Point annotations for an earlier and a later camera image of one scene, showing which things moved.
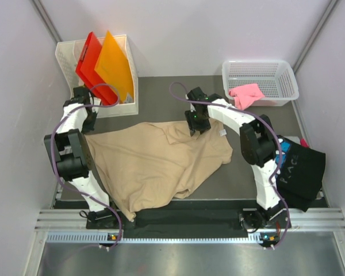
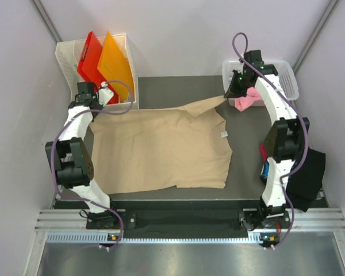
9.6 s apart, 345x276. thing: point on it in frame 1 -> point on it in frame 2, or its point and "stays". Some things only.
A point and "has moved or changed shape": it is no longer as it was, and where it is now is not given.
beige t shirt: x=142 y=163 has moved or changed shape
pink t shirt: x=244 y=95 stays
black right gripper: x=193 y=126 -> x=232 y=92
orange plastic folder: x=113 y=66 stays
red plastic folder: x=85 y=70 stays
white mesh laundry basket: x=275 y=79 stays
